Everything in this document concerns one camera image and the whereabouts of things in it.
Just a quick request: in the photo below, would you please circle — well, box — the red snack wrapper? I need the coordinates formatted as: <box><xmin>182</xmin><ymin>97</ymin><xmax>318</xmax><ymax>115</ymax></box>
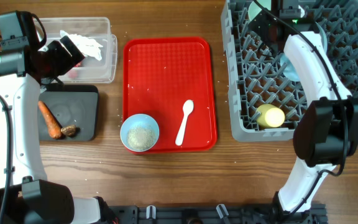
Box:
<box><xmin>67</xmin><ymin>62</ymin><xmax>81</xmax><ymax>79</ymax></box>

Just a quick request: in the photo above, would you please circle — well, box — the white napkin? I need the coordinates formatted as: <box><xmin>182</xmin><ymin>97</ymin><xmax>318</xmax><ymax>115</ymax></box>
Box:
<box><xmin>60</xmin><ymin>30</ymin><xmax>103</xmax><ymax>61</ymax></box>

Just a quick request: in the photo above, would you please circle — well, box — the light blue plate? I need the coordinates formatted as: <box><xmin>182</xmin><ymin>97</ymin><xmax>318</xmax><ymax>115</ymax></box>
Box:
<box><xmin>280</xmin><ymin>22</ymin><xmax>328</xmax><ymax>82</ymax></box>

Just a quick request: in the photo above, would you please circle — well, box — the orange carrot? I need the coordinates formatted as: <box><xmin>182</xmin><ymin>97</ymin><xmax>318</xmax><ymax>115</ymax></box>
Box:
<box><xmin>38</xmin><ymin>101</ymin><xmax>63</xmax><ymax>139</ymax></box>

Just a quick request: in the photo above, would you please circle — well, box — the brown mushroom piece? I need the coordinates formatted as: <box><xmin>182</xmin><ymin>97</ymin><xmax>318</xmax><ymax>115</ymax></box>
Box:
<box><xmin>60</xmin><ymin>124</ymin><xmax>77</xmax><ymax>137</ymax></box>

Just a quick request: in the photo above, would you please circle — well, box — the yellow plastic cup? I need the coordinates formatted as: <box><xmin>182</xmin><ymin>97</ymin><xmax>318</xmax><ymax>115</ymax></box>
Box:
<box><xmin>256</xmin><ymin>104</ymin><xmax>285</xmax><ymax>128</ymax></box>

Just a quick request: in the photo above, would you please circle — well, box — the green bowl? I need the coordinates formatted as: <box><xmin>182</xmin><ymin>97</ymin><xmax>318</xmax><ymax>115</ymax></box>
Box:
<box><xmin>248</xmin><ymin>0</ymin><xmax>272</xmax><ymax>21</ymax></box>

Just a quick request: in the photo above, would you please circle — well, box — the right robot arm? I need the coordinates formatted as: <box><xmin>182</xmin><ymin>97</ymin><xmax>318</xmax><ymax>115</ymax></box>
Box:
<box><xmin>249</xmin><ymin>1</ymin><xmax>358</xmax><ymax>223</ymax></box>

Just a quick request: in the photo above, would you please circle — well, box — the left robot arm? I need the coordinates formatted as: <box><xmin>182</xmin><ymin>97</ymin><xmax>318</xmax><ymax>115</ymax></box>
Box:
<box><xmin>0</xmin><ymin>11</ymin><xmax>120</xmax><ymax>223</ymax></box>

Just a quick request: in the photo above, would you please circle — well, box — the grey dishwasher rack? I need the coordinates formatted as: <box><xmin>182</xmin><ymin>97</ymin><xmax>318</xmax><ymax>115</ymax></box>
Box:
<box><xmin>221</xmin><ymin>0</ymin><xmax>358</xmax><ymax>142</ymax></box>

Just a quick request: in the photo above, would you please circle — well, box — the clear plastic bin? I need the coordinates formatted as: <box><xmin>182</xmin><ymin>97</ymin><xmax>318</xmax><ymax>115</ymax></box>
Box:
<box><xmin>37</xmin><ymin>17</ymin><xmax>117</xmax><ymax>83</ymax></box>

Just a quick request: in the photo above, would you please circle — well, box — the black plastic tray bin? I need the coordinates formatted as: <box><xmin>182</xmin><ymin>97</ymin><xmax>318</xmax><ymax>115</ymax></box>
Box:
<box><xmin>39</xmin><ymin>83</ymin><xmax>99</xmax><ymax>141</ymax></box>

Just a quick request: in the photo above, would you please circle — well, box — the red serving tray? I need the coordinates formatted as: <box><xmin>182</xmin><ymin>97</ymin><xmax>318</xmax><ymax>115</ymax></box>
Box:
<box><xmin>122</xmin><ymin>37</ymin><xmax>218</xmax><ymax>154</ymax></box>

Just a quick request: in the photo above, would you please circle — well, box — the blue bowl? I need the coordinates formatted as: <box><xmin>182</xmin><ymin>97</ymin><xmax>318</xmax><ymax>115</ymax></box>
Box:
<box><xmin>120</xmin><ymin>114</ymin><xmax>160</xmax><ymax>152</ymax></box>

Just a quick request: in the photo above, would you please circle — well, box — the white plastic spoon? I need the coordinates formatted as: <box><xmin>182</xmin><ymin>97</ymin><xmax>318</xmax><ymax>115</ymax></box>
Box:
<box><xmin>175</xmin><ymin>100</ymin><xmax>194</xmax><ymax>146</ymax></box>

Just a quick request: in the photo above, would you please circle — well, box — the white rice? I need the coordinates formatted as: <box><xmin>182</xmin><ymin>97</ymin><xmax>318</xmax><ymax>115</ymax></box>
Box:
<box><xmin>127</xmin><ymin>126</ymin><xmax>157</xmax><ymax>151</ymax></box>

